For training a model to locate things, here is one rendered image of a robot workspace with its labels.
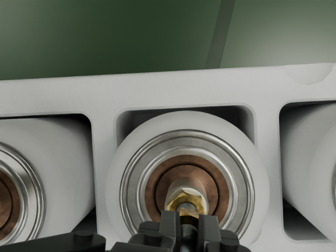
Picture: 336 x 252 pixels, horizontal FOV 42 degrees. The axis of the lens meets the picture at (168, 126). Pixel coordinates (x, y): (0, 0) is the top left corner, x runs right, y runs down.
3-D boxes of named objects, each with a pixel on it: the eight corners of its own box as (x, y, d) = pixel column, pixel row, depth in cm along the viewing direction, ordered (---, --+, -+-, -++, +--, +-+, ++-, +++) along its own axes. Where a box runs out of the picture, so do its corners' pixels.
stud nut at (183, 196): (183, 234, 22) (183, 239, 21) (160, 209, 22) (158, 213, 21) (213, 208, 21) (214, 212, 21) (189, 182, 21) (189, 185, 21)
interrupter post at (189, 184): (164, 174, 25) (161, 184, 22) (207, 173, 25) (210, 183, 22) (166, 216, 25) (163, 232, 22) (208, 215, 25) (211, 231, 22)
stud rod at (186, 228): (186, 215, 23) (185, 266, 16) (173, 201, 23) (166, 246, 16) (200, 202, 23) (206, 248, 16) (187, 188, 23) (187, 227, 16)
